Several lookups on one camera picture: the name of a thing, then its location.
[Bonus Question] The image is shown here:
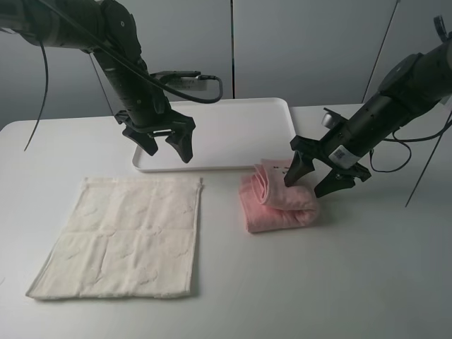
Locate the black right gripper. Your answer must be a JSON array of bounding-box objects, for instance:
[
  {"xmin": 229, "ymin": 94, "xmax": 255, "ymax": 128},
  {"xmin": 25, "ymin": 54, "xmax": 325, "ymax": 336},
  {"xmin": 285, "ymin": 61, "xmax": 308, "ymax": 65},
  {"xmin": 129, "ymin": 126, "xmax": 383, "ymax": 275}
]
[{"xmin": 284, "ymin": 136, "xmax": 371, "ymax": 198}]

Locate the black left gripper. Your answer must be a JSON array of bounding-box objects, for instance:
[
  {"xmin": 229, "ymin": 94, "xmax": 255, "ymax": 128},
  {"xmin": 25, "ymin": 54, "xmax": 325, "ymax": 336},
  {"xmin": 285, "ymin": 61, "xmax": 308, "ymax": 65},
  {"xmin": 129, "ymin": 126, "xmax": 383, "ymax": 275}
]
[{"xmin": 114, "ymin": 109, "xmax": 195, "ymax": 163}]

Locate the pink towel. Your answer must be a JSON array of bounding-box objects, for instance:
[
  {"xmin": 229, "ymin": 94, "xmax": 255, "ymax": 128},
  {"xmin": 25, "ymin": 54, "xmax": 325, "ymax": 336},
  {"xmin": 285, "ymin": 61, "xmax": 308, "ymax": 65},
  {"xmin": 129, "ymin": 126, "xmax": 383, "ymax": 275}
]
[{"xmin": 239, "ymin": 159, "xmax": 319, "ymax": 234}]

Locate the cream white towel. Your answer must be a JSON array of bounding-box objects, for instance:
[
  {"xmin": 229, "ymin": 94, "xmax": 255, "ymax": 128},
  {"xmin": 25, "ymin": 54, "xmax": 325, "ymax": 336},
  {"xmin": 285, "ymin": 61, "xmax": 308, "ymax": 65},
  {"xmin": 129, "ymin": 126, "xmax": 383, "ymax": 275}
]
[{"xmin": 26, "ymin": 176, "xmax": 203, "ymax": 300}]

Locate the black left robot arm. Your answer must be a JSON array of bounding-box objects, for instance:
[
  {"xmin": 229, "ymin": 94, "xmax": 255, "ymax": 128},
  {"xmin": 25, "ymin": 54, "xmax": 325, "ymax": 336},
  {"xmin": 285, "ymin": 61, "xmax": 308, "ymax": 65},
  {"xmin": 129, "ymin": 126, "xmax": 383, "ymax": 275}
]
[{"xmin": 1, "ymin": 1, "xmax": 200, "ymax": 163}]

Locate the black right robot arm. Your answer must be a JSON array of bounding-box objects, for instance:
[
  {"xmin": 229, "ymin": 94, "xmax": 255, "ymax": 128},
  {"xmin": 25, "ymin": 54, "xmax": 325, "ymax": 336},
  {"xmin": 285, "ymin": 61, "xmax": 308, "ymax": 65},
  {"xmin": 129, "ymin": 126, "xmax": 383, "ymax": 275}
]
[{"xmin": 284, "ymin": 40, "xmax": 451, "ymax": 198}]

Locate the white rectangular plastic tray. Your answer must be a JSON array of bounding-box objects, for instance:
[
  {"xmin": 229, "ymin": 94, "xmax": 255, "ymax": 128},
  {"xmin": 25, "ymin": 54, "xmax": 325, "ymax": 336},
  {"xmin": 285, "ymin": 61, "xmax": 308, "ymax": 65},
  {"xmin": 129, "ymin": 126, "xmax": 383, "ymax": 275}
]
[{"xmin": 132, "ymin": 98, "xmax": 296, "ymax": 172}]

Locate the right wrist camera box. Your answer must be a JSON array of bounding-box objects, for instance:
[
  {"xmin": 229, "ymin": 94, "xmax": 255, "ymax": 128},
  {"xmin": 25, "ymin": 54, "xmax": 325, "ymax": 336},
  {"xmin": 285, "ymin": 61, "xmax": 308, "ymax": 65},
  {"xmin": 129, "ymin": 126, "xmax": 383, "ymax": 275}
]
[{"xmin": 321, "ymin": 107, "xmax": 346, "ymax": 129}]

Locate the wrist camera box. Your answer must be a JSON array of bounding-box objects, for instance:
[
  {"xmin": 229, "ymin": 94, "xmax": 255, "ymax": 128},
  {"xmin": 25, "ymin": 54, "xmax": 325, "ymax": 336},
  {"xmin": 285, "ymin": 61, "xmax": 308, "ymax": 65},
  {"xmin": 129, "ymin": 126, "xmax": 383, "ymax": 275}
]
[
  {"xmin": 321, "ymin": 107, "xmax": 346, "ymax": 129},
  {"xmin": 150, "ymin": 71, "xmax": 217, "ymax": 91}
]

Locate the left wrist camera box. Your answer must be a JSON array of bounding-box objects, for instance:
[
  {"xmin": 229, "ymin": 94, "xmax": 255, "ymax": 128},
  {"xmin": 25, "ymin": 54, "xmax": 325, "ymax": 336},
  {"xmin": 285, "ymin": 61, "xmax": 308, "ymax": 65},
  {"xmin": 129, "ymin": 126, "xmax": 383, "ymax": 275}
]
[{"xmin": 150, "ymin": 71, "xmax": 217, "ymax": 91}]

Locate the black left camera cable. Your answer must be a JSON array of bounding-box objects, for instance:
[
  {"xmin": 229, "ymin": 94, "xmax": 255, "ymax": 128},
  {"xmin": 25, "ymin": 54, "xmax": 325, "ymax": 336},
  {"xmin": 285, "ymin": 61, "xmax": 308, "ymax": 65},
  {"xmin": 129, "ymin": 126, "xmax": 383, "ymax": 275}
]
[{"xmin": 23, "ymin": 0, "xmax": 225, "ymax": 153}]

